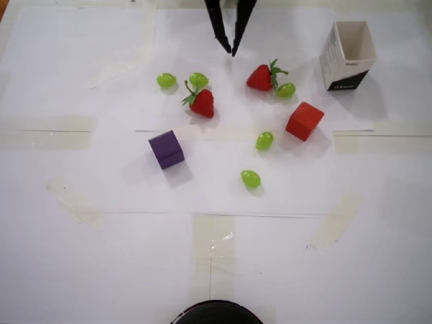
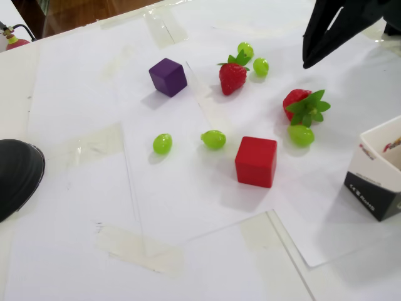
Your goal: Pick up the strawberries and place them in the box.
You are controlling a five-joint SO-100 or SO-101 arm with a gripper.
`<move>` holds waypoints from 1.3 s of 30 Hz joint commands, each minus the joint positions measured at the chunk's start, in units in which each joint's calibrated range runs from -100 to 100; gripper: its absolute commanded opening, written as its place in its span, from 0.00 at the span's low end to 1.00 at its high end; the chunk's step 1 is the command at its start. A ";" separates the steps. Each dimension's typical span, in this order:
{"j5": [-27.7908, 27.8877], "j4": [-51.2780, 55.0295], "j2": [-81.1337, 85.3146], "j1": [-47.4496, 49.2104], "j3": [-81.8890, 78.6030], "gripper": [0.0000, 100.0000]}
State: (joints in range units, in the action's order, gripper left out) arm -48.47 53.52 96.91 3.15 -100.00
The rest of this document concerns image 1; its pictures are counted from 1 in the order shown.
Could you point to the red strawberry with long stem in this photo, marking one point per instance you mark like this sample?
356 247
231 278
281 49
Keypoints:
202 104

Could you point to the red strawberry with leafy top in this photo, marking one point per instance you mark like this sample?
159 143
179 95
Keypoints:
260 79

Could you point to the black round base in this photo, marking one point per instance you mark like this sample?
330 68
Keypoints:
216 314

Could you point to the beige masking tape strip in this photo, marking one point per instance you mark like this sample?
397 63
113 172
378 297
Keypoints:
77 206
388 145
216 256
50 135
334 222

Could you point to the red cube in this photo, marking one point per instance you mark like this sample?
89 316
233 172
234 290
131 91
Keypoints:
303 121

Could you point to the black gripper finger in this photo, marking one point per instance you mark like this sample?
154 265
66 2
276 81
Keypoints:
243 20
219 23

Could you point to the green grape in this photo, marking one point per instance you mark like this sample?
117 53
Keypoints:
285 90
250 178
264 140
198 79
166 80

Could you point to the white and black paper box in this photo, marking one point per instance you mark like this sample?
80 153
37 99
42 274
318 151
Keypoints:
344 79

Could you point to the purple cube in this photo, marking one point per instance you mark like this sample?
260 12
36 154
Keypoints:
166 150

